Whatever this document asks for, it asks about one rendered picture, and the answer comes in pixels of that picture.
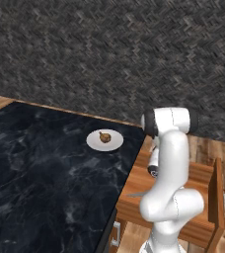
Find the brown piece of meat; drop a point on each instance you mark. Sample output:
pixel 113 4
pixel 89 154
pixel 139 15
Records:
pixel 105 137

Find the open wooden drawer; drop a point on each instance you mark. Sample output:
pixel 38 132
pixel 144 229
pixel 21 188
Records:
pixel 137 184

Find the white round plate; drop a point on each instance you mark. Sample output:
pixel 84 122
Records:
pixel 112 143

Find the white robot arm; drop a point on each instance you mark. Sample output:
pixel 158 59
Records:
pixel 169 184

